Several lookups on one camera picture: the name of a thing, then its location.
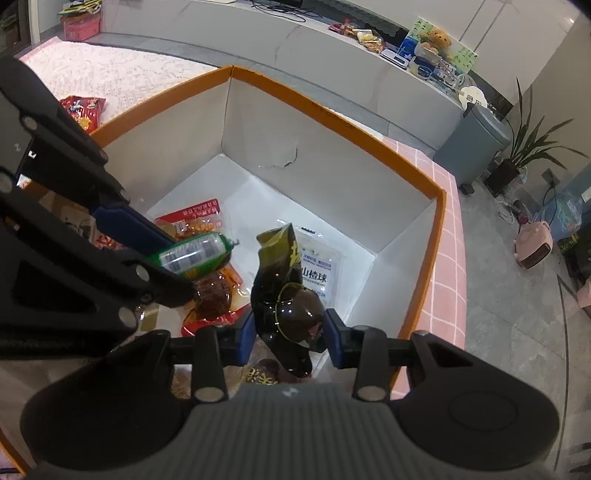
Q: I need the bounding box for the blue box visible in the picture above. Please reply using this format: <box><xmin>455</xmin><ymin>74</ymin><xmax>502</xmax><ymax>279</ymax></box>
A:
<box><xmin>396</xmin><ymin>36</ymin><xmax>419</xmax><ymax>70</ymax></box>

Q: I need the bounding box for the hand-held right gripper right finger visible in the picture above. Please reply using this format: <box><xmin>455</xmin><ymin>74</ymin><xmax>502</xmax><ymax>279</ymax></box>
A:
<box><xmin>323</xmin><ymin>308</ymin><xmax>474</xmax><ymax>401</ymax></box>

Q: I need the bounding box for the orange cardboard box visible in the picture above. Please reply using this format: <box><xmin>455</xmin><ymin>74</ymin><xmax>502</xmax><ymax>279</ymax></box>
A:
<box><xmin>0</xmin><ymin>65</ymin><xmax>448</xmax><ymax>476</ymax></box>

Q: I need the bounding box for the blue water jug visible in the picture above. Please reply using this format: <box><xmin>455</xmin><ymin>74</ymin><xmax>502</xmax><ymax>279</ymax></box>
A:
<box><xmin>539</xmin><ymin>191</ymin><xmax>585</xmax><ymax>241</ymax></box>

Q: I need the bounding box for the pink box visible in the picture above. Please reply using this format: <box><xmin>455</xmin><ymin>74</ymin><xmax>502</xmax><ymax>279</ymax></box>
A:
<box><xmin>61</xmin><ymin>9</ymin><xmax>102</xmax><ymax>41</ymax></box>

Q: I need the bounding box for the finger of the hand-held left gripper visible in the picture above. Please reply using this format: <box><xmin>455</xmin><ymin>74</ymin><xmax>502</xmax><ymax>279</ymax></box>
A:
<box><xmin>0</xmin><ymin>56</ymin><xmax>179</xmax><ymax>258</ymax></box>
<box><xmin>0</xmin><ymin>175</ymin><xmax>195</xmax><ymax>360</ymax></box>

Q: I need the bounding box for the white marble media console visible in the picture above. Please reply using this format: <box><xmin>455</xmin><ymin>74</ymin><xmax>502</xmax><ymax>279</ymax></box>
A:
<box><xmin>99</xmin><ymin>0</ymin><xmax>468</xmax><ymax>154</ymax></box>

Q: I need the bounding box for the red packet of brown meat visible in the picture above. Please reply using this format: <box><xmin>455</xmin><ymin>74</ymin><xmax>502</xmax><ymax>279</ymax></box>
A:
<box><xmin>181</xmin><ymin>267</ymin><xmax>251</xmax><ymax>339</ymax></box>

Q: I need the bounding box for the white packet of round balls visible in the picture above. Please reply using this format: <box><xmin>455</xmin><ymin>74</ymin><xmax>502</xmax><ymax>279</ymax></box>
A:
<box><xmin>276</xmin><ymin>222</ymin><xmax>347</xmax><ymax>311</ymax></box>

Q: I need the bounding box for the long-leaf potted plant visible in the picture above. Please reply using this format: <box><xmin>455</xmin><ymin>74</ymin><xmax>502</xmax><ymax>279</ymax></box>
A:
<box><xmin>484</xmin><ymin>78</ymin><xmax>588</xmax><ymax>198</ymax></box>

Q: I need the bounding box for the pink heater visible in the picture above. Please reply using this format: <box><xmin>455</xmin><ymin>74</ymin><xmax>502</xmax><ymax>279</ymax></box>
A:
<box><xmin>514</xmin><ymin>220</ymin><xmax>555</xmax><ymax>270</ymax></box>

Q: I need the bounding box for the pile of snack packets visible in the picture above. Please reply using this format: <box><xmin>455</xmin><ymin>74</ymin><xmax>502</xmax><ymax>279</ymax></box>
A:
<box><xmin>329</xmin><ymin>21</ymin><xmax>387</xmax><ymax>55</ymax></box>

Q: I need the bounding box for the red packet with clear window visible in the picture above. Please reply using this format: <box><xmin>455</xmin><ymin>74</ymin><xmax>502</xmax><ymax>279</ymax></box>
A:
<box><xmin>154</xmin><ymin>198</ymin><xmax>223</xmax><ymax>241</ymax></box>

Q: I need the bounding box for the grey trash bin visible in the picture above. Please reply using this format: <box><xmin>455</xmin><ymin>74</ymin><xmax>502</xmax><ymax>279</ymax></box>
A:
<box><xmin>433</xmin><ymin>104</ymin><xmax>513</xmax><ymax>195</ymax></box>

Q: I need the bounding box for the green sausage packet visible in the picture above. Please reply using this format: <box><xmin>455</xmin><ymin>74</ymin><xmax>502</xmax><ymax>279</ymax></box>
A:
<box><xmin>150</xmin><ymin>232</ymin><xmax>241</xmax><ymax>281</ymax></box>

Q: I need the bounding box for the dark brown snack packet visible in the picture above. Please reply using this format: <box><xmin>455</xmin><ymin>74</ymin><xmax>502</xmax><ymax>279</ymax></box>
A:
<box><xmin>250</xmin><ymin>223</ymin><xmax>327</xmax><ymax>378</ymax></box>

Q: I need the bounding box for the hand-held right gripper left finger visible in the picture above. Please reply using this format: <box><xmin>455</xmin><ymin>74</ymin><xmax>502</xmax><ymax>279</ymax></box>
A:
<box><xmin>108</xmin><ymin>314</ymin><xmax>257</xmax><ymax>403</ymax></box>

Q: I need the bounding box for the red yellow snack packet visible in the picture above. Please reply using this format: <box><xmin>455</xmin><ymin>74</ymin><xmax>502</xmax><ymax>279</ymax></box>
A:
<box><xmin>61</xmin><ymin>95</ymin><xmax>107</xmax><ymax>136</ymax></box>

